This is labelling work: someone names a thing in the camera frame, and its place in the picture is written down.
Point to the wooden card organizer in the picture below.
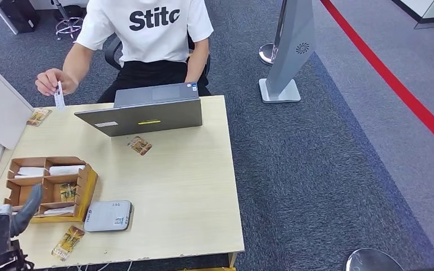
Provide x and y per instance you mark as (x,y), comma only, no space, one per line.
(26,179)

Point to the black box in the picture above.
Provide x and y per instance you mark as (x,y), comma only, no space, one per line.
(18,15)

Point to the grey laptop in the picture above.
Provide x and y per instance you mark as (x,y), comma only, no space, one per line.
(146,117)

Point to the person's right forearm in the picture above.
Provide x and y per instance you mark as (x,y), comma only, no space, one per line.
(77,63)

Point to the person's right hand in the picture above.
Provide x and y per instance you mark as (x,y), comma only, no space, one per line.
(50,80)

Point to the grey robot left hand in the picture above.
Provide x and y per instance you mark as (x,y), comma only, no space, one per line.
(26,215)

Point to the boxy desktop cabinet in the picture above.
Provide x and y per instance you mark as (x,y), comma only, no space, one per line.
(0,108)

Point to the white counter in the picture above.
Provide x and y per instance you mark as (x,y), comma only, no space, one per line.
(430,9)

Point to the grey kiosk stand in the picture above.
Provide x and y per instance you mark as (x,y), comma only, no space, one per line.
(292,52)

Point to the chrome dome base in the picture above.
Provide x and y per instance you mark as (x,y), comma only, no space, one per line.
(370,261)

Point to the white desk panel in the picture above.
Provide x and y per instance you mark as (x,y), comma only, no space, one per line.
(3,16)

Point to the black office chair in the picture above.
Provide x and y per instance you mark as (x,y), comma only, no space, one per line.
(111,52)

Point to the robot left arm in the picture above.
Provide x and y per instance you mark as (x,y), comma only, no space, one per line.
(7,260)

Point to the person's left forearm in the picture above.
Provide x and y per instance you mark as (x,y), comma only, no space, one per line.
(197,63)

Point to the chrome stanchion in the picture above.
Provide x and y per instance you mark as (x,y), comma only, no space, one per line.
(266,54)

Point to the hotel key card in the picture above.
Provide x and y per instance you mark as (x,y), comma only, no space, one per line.
(140,145)
(68,191)
(68,243)
(38,116)

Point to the chrome stool base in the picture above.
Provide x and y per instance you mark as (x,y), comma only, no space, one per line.
(69,27)

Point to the grey-white card reader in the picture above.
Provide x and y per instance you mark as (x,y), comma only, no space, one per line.
(108,216)

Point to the yellow object under table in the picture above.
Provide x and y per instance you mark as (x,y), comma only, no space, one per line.
(205,269)

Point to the white ID card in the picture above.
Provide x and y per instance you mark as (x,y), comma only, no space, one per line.
(59,99)

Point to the person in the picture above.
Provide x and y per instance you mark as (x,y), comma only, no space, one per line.
(149,33)

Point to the white card stack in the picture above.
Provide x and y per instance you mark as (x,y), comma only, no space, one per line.
(67,170)
(58,211)
(31,172)

